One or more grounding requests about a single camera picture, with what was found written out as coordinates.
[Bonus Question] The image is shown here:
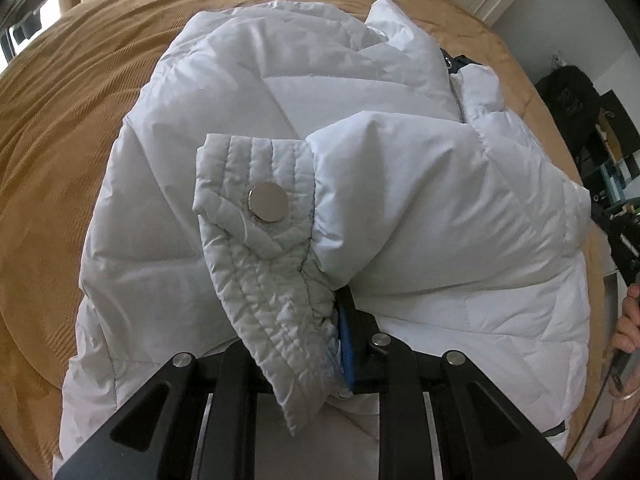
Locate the cluttered dark shelf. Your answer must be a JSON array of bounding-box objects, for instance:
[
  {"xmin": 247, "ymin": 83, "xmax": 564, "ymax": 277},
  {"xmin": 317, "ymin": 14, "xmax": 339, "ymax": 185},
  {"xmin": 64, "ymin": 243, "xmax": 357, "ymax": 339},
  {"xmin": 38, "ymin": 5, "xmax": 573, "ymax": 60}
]
[{"xmin": 575, "ymin": 89, "xmax": 640, "ymax": 203}]

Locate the tan bed blanket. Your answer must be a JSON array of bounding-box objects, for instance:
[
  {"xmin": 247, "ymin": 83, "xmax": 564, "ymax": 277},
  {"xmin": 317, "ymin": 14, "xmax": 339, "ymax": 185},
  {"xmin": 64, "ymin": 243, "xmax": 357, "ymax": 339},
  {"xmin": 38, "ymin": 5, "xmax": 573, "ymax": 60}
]
[{"xmin": 0, "ymin": 0, "xmax": 617, "ymax": 480}]

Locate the window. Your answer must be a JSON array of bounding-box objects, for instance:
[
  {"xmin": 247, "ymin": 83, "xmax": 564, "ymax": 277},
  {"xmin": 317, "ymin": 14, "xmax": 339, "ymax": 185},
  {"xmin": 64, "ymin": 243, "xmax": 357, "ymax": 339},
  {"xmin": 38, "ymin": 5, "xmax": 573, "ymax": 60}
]
[{"xmin": 0, "ymin": 0, "xmax": 62, "ymax": 68}]

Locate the silver bracelet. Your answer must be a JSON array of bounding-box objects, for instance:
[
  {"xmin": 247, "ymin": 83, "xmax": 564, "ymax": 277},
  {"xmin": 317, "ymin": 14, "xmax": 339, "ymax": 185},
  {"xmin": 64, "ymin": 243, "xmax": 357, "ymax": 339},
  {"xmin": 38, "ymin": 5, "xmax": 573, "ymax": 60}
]
[{"xmin": 606, "ymin": 360, "xmax": 640, "ymax": 404}]

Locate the person's right hand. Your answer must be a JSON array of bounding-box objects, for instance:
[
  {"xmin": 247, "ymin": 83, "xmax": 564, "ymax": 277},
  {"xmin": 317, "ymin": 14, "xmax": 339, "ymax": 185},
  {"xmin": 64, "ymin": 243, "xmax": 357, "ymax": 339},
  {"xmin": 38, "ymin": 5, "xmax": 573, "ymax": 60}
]
[{"xmin": 610, "ymin": 282, "xmax": 640, "ymax": 363}]

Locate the white puffer jacket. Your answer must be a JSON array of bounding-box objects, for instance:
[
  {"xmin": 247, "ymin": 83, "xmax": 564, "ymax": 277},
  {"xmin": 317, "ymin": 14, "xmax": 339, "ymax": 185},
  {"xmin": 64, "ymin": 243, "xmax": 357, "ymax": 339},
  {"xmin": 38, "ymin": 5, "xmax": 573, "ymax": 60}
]
[{"xmin": 52, "ymin": 0, "xmax": 595, "ymax": 480}]

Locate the person's right forearm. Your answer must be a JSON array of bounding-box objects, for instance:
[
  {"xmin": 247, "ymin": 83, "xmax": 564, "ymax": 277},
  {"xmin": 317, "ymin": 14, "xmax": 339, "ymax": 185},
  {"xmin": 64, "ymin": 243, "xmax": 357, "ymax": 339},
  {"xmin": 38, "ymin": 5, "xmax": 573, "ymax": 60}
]
[{"xmin": 575, "ymin": 395, "xmax": 640, "ymax": 480}]

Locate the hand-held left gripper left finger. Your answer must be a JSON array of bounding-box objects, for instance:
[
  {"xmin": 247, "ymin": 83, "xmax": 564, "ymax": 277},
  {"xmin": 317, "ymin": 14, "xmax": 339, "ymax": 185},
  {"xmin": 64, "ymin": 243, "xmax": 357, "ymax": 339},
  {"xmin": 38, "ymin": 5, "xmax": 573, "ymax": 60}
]
[{"xmin": 54, "ymin": 344, "xmax": 282, "ymax": 480}]

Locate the black backpack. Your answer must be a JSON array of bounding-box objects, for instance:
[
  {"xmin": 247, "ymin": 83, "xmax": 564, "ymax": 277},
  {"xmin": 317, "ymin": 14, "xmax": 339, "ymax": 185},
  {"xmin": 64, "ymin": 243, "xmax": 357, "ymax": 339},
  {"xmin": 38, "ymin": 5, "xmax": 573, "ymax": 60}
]
[{"xmin": 535, "ymin": 64, "xmax": 602, "ymax": 162}]

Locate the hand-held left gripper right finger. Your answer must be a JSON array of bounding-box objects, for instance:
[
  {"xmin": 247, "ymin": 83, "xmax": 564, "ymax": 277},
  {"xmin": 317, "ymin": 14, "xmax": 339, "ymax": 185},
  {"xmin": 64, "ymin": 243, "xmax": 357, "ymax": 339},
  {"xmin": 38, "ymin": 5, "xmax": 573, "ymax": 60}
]
[{"xmin": 334, "ymin": 289, "xmax": 577, "ymax": 480}]

